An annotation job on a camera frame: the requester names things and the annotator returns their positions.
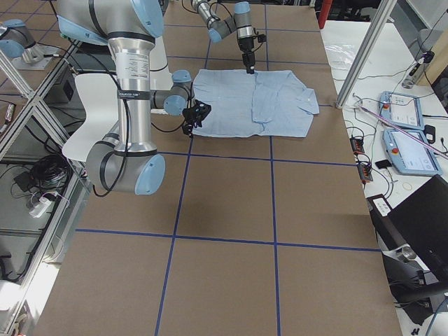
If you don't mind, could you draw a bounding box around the reacher grabber stick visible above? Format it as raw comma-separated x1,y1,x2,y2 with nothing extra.
352,94,447,159

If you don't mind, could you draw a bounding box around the blue teach pendant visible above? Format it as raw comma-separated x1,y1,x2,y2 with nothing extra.
383,128,443,176
379,91,424,130

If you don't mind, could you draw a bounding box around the aluminium frame post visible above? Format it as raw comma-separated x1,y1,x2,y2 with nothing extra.
335,0,397,109

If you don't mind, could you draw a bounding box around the light blue button-up shirt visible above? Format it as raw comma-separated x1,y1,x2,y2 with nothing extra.
193,69,319,138

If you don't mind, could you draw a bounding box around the blue teach pendant near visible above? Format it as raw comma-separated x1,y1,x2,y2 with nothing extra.
383,128,443,176

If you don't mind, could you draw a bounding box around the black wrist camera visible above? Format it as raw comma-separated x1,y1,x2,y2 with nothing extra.
183,100,211,123
256,33,266,44

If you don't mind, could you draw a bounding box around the blue teach pendant far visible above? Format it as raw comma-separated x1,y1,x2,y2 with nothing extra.
379,91,424,130

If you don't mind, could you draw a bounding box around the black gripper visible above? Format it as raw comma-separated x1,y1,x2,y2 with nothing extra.
238,36,256,74
182,104,207,137

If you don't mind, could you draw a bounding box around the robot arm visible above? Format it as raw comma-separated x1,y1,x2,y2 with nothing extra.
191,1,257,74
57,1,211,195

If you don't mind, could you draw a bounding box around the white power strip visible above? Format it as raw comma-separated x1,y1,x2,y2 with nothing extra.
29,196,53,218

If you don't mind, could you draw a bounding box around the clear plastic bag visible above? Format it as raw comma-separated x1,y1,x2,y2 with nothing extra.
325,43,357,71

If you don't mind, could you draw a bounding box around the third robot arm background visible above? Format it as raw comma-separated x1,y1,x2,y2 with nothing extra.
1,19,61,70

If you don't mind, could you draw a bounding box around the black laptop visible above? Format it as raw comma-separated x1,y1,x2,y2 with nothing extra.
367,175,447,325

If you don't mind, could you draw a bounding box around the white chair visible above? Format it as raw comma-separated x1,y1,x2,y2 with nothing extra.
62,73,118,162

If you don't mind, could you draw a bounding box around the red cylinder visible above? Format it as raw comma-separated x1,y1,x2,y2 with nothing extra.
318,0,333,29

